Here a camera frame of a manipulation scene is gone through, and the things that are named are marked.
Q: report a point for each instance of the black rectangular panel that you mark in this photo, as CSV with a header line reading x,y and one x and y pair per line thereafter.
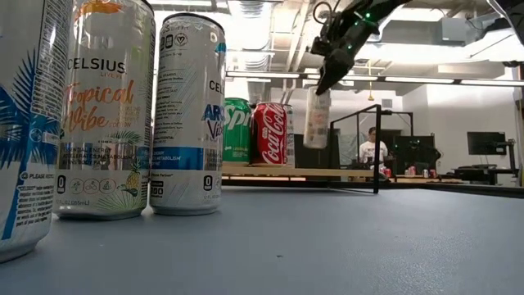
x,y
315,157

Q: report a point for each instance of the person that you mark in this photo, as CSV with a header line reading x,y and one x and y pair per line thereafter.
x,y
372,149

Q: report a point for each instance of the long ceiling light fixture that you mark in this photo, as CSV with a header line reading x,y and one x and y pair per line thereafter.
x,y
417,80

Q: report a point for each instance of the red Coca-Cola can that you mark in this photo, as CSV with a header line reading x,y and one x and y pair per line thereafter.
x,y
268,135

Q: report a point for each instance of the white Celsius energy drink can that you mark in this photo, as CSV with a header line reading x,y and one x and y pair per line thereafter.
x,y
106,123
186,123
24,123

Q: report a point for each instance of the green Sprite soda can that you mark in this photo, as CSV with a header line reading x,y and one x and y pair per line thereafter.
x,y
236,131

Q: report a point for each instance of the yellow hanging pendant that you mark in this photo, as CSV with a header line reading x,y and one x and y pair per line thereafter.
x,y
370,96

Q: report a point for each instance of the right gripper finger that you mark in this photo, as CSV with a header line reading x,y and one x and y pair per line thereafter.
x,y
333,71

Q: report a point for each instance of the dark office desk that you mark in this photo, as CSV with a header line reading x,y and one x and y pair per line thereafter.
x,y
475,174

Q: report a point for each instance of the black computer monitor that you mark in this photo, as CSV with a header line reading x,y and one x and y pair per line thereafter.
x,y
417,149
485,143

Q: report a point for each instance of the white Celsius Arctic Vibe can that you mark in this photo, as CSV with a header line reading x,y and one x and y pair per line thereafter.
x,y
316,123

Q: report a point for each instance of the grey ceiling ventilation box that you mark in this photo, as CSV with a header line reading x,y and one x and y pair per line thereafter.
x,y
452,30

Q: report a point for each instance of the blue table mat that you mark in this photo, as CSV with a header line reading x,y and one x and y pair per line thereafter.
x,y
327,246

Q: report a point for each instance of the wooden shelf black metal frame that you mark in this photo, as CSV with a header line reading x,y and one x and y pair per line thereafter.
x,y
307,172

